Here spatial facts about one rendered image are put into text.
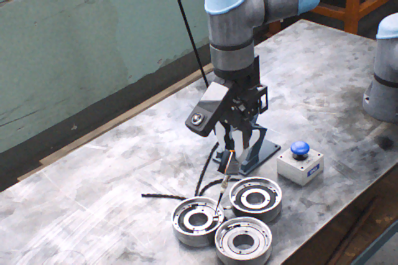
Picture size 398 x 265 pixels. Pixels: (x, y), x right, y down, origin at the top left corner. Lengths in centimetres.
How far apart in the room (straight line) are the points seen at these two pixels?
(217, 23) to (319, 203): 46
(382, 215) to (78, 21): 169
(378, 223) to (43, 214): 81
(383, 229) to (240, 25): 77
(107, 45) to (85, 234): 175
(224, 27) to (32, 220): 60
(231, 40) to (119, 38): 196
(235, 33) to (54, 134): 199
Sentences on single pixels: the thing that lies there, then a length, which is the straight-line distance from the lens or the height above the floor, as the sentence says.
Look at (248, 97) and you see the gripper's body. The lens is 103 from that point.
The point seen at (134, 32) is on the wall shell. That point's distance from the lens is 293.
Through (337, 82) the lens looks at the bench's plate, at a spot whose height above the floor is 80.
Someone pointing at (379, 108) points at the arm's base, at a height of 83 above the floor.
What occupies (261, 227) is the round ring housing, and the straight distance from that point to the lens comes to 112.
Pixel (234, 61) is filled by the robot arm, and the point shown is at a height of 116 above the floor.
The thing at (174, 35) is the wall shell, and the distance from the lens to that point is 312.
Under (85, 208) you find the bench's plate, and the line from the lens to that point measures 127.
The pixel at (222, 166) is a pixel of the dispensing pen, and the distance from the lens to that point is 110.
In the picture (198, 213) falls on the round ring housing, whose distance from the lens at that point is 116.
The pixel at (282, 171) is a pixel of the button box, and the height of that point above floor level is 81.
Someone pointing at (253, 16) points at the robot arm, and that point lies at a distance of 95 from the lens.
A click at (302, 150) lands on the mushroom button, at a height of 87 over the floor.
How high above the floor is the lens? 163
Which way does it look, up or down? 36 degrees down
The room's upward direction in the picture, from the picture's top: 7 degrees counter-clockwise
